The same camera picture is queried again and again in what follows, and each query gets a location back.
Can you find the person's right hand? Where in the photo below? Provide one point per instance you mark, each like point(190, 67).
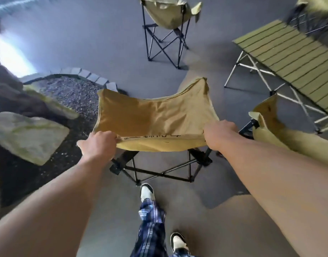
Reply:
point(220, 133)

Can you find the person's left hand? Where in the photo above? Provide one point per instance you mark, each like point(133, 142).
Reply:
point(99, 145)

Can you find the yellow fabric folding chair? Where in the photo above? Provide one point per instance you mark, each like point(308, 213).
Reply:
point(153, 115)
point(287, 141)
point(166, 10)
point(319, 2)

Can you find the person's left forearm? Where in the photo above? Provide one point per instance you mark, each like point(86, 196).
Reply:
point(46, 211)

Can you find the person's right forearm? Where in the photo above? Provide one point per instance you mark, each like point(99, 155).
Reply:
point(287, 190)

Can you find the person's left shoe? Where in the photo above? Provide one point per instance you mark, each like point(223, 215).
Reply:
point(147, 192)

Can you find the person's shoe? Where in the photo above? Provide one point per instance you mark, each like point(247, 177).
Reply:
point(147, 192)
point(178, 242)

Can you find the slatted folding table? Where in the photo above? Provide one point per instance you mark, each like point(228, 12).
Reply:
point(300, 61)

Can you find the person's right shoe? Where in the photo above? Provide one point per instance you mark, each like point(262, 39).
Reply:
point(178, 242)

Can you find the flat pale rock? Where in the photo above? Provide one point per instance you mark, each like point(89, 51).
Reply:
point(57, 107)

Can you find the grey stone brick border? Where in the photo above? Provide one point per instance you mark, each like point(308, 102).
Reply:
point(91, 77)

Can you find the large pale rock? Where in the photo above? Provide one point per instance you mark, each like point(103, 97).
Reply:
point(27, 136)

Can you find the blue plaid trousers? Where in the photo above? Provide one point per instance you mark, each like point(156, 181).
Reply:
point(150, 227)

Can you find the dark brown rock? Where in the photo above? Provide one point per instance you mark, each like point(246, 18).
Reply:
point(8, 88)

